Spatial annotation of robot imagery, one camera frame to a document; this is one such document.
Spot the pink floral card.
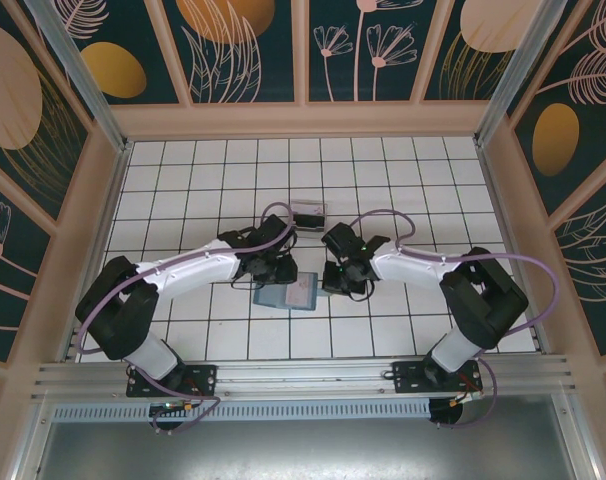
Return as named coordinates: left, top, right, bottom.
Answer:
left=291, top=199, right=330, bottom=216
left=284, top=272, right=318, bottom=312

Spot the teal card holder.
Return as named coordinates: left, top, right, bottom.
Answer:
left=251, top=271, right=330, bottom=314

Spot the clear plastic box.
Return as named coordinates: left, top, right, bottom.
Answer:
left=287, top=198, right=332, bottom=239

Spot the black VIP card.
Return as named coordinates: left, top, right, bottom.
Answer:
left=293, top=213, right=327, bottom=231

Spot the grey metal sheet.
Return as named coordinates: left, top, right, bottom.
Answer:
left=30, top=394, right=582, bottom=480

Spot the small black circuit board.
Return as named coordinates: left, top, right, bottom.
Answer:
left=150, top=401, right=194, bottom=417

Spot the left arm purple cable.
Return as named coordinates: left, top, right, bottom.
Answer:
left=72, top=201, right=299, bottom=435

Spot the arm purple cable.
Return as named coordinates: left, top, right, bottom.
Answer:
left=350, top=208, right=558, bottom=432
left=72, top=201, right=299, bottom=435

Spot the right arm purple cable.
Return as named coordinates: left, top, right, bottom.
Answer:
left=350, top=208, right=558, bottom=432

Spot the aluminium rail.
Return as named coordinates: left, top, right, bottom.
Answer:
left=30, top=353, right=580, bottom=401

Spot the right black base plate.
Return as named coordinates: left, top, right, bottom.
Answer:
left=391, top=360, right=484, bottom=394

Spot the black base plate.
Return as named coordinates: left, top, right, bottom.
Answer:
left=391, top=360, right=484, bottom=394
left=126, top=364, right=219, bottom=399

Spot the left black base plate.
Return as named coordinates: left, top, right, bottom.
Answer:
left=126, top=364, right=219, bottom=399

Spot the grey slotted cable duct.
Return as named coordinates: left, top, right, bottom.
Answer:
left=50, top=399, right=433, bottom=422

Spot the yellow connector with red wires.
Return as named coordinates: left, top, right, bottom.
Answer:
left=450, top=380, right=484, bottom=407

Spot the aluminium frame post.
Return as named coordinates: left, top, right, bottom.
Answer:
left=474, top=0, right=573, bottom=147
left=23, top=0, right=130, bottom=154

